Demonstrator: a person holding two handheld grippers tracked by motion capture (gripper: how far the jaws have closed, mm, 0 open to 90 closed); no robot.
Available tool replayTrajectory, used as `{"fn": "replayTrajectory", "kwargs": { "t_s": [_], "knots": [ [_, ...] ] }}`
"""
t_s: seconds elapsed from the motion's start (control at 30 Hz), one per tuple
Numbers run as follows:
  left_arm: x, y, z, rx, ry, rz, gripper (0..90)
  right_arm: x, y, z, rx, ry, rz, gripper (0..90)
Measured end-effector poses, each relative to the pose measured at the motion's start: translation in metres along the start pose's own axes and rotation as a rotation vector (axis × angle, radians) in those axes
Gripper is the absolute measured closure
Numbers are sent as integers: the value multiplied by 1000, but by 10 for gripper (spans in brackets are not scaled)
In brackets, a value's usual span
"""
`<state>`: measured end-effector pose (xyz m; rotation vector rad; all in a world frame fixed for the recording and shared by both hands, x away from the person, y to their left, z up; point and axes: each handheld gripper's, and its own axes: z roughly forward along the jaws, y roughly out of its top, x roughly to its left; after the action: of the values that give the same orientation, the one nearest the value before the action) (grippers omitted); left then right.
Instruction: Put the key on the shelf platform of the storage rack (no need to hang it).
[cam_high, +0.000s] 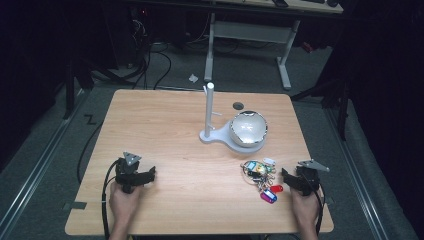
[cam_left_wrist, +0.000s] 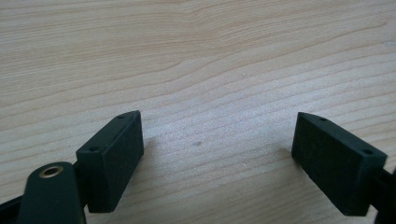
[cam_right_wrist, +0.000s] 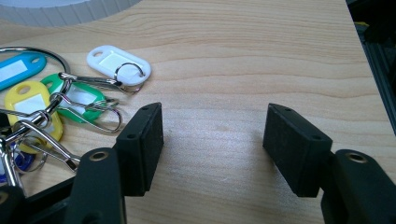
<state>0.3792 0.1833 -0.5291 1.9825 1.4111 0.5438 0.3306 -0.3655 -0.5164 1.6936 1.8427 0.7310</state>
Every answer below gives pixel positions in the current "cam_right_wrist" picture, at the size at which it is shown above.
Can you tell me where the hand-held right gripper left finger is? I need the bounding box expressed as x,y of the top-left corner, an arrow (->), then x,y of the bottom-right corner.
113,102 -> 165,198

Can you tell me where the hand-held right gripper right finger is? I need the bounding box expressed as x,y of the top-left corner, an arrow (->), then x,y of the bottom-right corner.
262,103 -> 333,199

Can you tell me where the metal clasp hook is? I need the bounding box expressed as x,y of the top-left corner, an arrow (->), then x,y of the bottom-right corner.
0,135 -> 26,195
58,71 -> 145,95
11,119 -> 81,173
49,91 -> 123,134

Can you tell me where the green key tag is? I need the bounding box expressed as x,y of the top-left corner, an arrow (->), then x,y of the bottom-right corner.
40,73 -> 107,124

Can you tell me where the white key tag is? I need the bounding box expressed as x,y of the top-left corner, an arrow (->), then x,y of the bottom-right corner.
86,45 -> 152,87

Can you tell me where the dark blue key tag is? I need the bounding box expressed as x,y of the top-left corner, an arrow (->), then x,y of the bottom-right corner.
0,142 -> 35,185

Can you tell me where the yellow key tag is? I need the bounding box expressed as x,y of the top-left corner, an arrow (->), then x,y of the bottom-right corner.
4,80 -> 64,155

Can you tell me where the light blue key tag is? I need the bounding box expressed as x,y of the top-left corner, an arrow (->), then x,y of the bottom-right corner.
0,51 -> 48,92

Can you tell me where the white ribbed round container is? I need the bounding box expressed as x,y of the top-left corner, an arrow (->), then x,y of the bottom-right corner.
0,0 -> 143,28

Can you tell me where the small metal split ring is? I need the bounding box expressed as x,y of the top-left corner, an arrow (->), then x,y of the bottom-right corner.
113,62 -> 147,95

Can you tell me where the dark metal frame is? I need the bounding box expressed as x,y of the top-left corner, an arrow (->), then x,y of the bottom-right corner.
345,0 -> 396,137

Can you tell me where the large metal key ring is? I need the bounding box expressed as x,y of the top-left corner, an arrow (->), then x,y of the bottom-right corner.
0,46 -> 72,82

